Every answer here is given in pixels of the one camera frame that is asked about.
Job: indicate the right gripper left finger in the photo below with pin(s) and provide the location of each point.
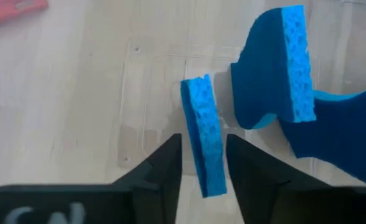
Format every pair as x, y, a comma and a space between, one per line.
77, 205

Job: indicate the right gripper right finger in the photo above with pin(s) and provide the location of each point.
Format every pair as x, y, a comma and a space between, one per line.
294, 205

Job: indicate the blue kitchen sponge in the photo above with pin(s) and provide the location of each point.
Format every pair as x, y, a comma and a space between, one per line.
263, 77
206, 130
341, 133

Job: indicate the red dish brush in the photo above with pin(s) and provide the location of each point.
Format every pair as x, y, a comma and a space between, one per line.
8, 9

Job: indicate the clear plastic bin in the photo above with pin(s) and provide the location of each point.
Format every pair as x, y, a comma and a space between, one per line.
158, 93

